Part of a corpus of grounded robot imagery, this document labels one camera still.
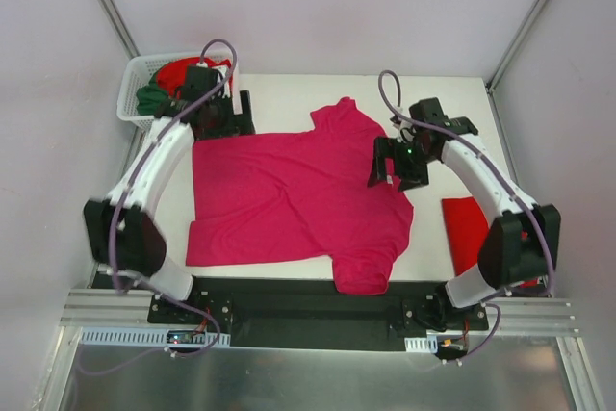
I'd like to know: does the white perforated plastic basket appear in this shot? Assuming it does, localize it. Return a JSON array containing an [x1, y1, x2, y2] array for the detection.
[[116, 49, 255, 140]]

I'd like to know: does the pink t shirt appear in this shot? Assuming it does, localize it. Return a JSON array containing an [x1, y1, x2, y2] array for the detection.
[[186, 97, 414, 295]]

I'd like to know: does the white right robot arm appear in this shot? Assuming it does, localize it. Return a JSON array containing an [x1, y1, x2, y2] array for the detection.
[[368, 98, 561, 329]]

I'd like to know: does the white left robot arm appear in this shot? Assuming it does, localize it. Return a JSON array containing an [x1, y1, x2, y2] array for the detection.
[[83, 60, 254, 323]]

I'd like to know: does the red t shirt in basket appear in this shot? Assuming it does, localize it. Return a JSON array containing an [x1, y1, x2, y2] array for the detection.
[[151, 57, 231, 96]]

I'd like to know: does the green t shirt in basket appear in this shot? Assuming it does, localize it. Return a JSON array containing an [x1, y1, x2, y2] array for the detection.
[[136, 85, 190, 118]]

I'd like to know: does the folded red t shirt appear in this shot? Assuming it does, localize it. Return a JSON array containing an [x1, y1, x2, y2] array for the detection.
[[442, 196, 550, 292]]

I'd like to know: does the left aluminium frame post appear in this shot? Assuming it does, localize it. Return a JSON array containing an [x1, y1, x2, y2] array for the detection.
[[97, 0, 141, 70]]

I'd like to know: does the aluminium frame post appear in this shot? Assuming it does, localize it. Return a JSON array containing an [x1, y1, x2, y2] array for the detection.
[[97, 0, 141, 70], [486, 0, 583, 92]]

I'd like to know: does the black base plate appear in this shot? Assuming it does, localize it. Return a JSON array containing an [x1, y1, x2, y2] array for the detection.
[[147, 277, 488, 352]]

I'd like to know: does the right aluminium frame post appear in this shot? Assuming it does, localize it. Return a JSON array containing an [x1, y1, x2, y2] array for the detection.
[[486, 0, 583, 92]]

